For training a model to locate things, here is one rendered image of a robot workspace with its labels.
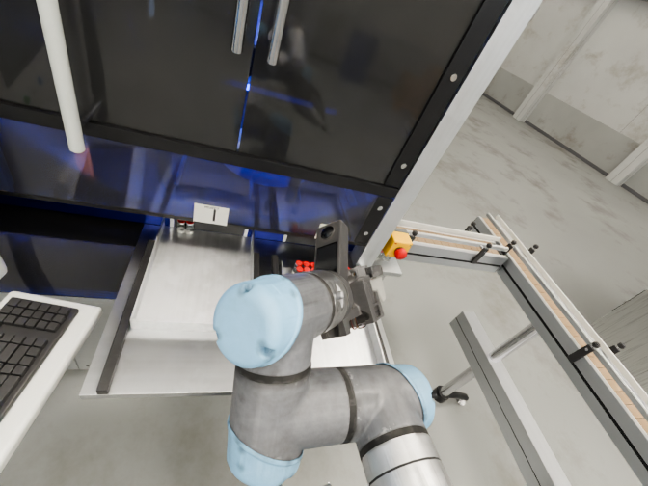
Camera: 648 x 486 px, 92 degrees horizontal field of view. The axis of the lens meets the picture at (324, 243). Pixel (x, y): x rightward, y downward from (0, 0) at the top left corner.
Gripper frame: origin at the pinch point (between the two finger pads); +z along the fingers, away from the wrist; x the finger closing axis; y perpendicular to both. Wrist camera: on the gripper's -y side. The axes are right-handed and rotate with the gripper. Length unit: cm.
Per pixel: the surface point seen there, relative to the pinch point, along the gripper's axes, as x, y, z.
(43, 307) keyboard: -70, -12, -20
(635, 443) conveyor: 41, 66, 67
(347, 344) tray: -19.2, 16.6, 23.1
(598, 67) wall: 412, -361, 962
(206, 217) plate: -40.5, -25.3, 4.5
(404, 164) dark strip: 8.7, -24.5, 25.0
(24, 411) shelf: -64, 8, -27
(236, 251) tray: -45, -17, 18
